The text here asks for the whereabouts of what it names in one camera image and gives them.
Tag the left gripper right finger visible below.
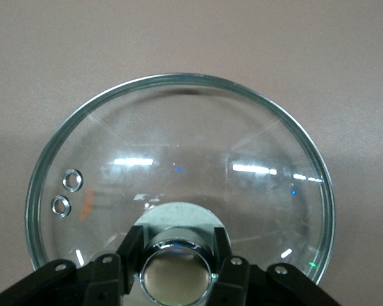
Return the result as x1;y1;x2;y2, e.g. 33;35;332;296
214;226;276;306

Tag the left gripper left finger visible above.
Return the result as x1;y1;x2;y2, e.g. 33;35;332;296
84;224;145;306

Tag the glass pot lid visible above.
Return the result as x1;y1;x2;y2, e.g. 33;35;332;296
24;73;336;306

